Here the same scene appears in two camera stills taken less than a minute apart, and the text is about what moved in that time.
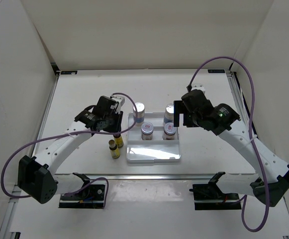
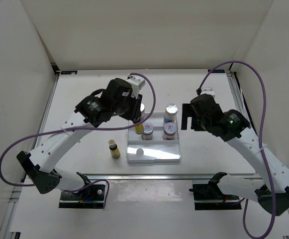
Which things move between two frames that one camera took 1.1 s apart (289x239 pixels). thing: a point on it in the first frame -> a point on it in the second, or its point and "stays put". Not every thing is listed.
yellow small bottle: (114, 151) stays put
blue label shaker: (168, 117) stays put
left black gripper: (117, 126) -> (135, 113)
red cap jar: (146, 130) stays put
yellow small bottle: (118, 140) -> (139, 129)
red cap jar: (169, 131) stays put
